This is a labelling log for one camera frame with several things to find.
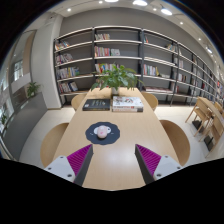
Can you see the grey bookshelf unit with books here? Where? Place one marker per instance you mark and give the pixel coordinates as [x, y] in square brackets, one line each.
[116, 41]

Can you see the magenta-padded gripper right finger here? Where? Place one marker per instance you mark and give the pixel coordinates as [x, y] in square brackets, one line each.
[166, 166]

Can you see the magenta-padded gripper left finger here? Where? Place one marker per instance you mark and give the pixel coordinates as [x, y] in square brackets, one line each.
[58, 166]

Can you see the white illustrated book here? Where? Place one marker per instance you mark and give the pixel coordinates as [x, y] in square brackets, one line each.
[127, 101]

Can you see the white book with dark spine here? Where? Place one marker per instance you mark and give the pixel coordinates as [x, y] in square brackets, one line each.
[127, 109]

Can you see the pink white computer mouse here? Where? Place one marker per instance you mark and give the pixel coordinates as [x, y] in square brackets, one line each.
[101, 132]

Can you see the group of ceiling lights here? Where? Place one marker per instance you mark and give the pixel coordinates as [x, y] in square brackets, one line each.
[140, 2]

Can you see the small green floor plant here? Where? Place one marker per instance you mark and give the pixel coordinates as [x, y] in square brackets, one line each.
[33, 89]

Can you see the green potted plant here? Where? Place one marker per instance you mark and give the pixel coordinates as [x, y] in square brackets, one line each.
[116, 77]

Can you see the black hardcover book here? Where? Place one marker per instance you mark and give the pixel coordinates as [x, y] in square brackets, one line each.
[96, 104]

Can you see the dark cloud-shaped mouse pad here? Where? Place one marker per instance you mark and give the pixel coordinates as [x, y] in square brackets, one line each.
[114, 136]

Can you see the group of wooden frame chairs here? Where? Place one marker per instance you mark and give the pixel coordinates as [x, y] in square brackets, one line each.
[201, 110]

